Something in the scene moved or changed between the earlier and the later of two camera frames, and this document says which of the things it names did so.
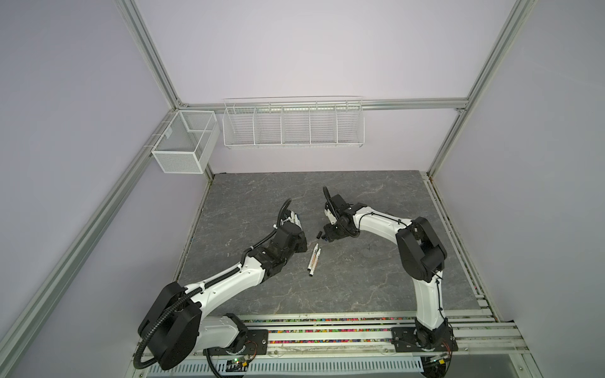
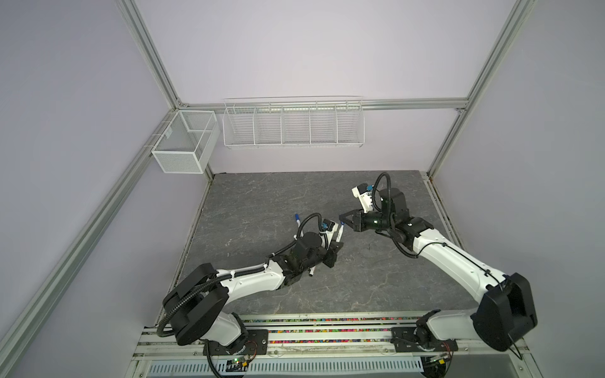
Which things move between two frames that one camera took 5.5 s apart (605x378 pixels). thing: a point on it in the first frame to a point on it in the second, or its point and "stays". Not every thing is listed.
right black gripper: [329, 233] to [358, 224]
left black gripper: [302, 247] to [332, 253]
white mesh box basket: [187, 142] stays
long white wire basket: [294, 120] stays
